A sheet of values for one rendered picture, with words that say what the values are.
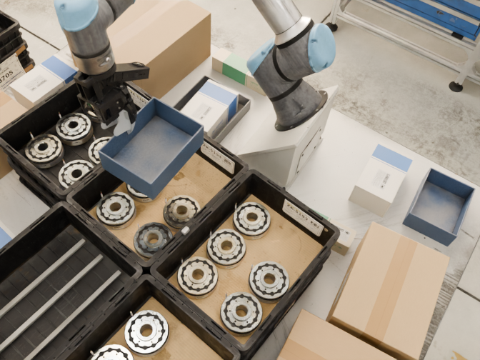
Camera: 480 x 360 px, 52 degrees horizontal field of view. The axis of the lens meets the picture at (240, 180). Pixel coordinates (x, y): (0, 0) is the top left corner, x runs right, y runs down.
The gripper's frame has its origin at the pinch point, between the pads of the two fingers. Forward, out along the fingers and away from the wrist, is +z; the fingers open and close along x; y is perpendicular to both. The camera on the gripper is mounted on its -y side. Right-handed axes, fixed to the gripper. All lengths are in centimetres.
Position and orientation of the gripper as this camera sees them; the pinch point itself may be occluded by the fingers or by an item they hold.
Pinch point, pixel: (128, 126)
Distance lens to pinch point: 119.2
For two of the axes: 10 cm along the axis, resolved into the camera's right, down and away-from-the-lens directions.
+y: -5.8, 6.6, -4.7
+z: 0.6, 6.1, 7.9
